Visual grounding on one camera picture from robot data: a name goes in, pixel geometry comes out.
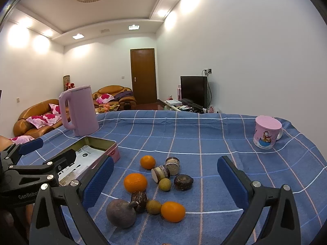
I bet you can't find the purple passion fruit with stem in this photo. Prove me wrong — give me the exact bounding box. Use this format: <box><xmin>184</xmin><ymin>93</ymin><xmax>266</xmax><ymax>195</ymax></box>
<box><xmin>106</xmin><ymin>199</ymin><xmax>139</xmax><ymax>228</ymax></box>

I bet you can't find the large orange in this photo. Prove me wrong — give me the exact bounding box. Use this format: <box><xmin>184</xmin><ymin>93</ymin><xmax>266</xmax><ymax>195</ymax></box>
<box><xmin>124</xmin><ymin>173</ymin><xmax>147</xmax><ymax>194</ymax></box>

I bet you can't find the dark chocolate fruit piece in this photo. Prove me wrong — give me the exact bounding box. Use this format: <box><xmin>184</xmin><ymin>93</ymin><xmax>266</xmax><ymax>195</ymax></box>
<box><xmin>131</xmin><ymin>191</ymin><xmax>147</xmax><ymax>214</ymax></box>

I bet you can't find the small orange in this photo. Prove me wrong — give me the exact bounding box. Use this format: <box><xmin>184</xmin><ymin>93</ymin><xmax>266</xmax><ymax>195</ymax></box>
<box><xmin>140</xmin><ymin>155</ymin><xmax>156</xmax><ymax>170</ymax></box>

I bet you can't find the green-yellow round fruit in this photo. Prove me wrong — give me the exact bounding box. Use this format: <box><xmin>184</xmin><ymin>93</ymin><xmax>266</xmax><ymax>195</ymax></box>
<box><xmin>159</xmin><ymin>178</ymin><xmax>171</xmax><ymax>192</ymax></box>

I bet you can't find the dark brown mangosteen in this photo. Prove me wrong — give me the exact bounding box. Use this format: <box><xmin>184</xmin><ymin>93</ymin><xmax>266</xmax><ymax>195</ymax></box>
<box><xmin>174</xmin><ymin>174</ymin><xmax>194</xmax><ymax>191</ymax></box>

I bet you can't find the orange leather long sofa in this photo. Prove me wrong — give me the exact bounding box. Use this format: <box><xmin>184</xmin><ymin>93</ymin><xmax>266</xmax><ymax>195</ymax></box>
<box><xmin>13</xmin><ymin>99</ymin><xmax>62</xmax><ymax>138</ymax></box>

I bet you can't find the near orange sofa seat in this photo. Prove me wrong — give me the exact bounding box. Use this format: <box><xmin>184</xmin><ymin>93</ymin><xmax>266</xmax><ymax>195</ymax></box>
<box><xmin>0</xmin><ymin>136</ymin><xmax>13</xmax><ymax>151</ymax></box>

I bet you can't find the pink floral cushion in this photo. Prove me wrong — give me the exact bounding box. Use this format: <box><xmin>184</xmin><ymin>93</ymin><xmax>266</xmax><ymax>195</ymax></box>
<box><xmin>26</xmin><ymin>104</ymin><xmax>62</xmax><ymax>129</ymax></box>

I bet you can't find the printed paper in tin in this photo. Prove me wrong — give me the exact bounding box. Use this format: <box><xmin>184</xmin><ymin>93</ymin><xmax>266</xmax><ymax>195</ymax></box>
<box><xmin>58</xmin><ymin>145</ymin><xmax>104</xmax><ymax>186</ymax></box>

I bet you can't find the pink metal tin box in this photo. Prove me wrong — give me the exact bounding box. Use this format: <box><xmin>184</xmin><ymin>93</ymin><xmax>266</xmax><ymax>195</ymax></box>
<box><xmin>58</xmin><ymin>136</ymin><xmax>120</xmax><ymax>186</ymax></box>

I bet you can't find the pink electric kettle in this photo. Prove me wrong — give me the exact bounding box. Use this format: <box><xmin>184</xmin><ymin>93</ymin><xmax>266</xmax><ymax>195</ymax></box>
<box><xmin>59</xmin><ymin>86</ymin><xmax>99</xmax><ymax>137</ymax></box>

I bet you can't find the pink cartoon mug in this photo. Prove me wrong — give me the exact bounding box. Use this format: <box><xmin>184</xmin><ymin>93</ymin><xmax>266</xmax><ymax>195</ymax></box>
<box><xmin>253</xmin><ymin>115</ymin><xmax>282</xmax><ymax>149</ymax></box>

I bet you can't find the orange leather armchair sofa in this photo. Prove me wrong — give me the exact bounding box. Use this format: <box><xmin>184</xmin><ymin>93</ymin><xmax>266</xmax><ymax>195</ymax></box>
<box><xmin>92</xmin><ymin>85</ymin><xmax>136</xmax><ymax>110</ymax></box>

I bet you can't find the low tv cabinet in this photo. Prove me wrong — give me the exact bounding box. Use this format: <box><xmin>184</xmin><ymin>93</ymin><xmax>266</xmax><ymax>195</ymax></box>
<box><xmin>157</xmin><ymin>99</ymin><xmax>208</xmax><ymax>114</ymax></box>

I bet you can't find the brown wooden door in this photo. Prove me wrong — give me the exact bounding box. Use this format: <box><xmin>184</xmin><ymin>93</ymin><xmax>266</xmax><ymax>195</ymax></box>
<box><xmin>130</xmin><ymin>48</ymin><xmax>157</xmax><ymax>104</ymax></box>

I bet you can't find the black television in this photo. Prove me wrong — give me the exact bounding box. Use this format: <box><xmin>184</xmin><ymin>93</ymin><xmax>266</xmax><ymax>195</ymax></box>
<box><xmin>181</xmin><ymin>76</ymin><xmax>208</xmax><ymax>107</ymax></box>

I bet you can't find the wall power socket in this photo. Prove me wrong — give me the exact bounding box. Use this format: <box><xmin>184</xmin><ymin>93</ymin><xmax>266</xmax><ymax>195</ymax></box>
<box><xmin>203</xmin><ymin>69</ymin><xmax>212</xmax><ymax>75</ymax></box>

